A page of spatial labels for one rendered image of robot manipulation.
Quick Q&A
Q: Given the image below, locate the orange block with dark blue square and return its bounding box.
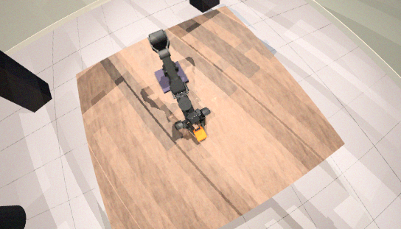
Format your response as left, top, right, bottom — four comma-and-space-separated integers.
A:
193, 126, 207, 141

